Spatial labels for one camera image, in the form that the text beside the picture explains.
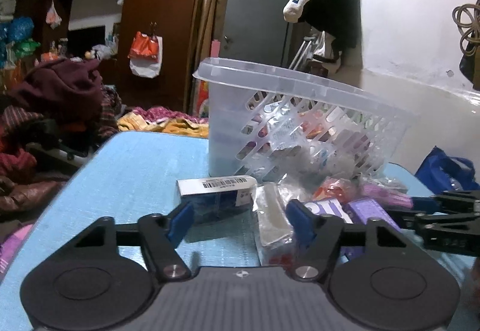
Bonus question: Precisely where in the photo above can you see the purple box white letters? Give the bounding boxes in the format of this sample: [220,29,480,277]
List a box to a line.
[304,199,352,223]

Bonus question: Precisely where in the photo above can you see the clear wrapped white pack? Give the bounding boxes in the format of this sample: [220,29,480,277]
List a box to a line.
[252,183,297,268]

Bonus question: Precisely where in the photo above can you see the blue shopping bag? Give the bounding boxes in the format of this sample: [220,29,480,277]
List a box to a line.
[415,146,479,194]

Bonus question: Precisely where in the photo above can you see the small purple box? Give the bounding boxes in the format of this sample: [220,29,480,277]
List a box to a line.
[344,197,404,260]

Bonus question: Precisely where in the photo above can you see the red round wrapped item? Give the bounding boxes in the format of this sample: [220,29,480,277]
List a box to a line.
[312,177,358,203]

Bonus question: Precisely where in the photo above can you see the blue white barcode box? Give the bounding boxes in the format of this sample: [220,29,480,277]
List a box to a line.
[176,175,257,224]

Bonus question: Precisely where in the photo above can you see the yellow orange blanket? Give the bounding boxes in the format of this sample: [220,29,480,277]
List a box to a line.
[116,106,209,139]

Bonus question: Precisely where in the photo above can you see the white perforated plastic basket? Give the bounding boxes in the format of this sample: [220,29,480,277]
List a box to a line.
[194,58,413,183]

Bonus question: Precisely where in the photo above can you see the maroon clothes pile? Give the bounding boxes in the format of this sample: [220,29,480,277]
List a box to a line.
[1,59,121,157]

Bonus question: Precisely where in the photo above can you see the red white hanging plastic bag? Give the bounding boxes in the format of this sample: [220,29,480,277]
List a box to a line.
[128,32,163,79]

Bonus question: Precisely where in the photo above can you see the aluminium crutches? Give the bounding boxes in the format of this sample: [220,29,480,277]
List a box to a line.
[289,36,316,71]

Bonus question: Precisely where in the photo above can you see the grey metal door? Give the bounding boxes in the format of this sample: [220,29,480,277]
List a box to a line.
[219,0,288,66]

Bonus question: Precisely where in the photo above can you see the black hanging garment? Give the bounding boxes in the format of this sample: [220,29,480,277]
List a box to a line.
[299,0,360,65]

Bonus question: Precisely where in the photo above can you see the dark red wooden wardrobe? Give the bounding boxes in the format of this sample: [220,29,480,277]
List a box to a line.
[6,0,209,114]

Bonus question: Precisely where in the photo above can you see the blue plastic bags pile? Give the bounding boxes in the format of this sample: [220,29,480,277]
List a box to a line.
[1,17,40,68]

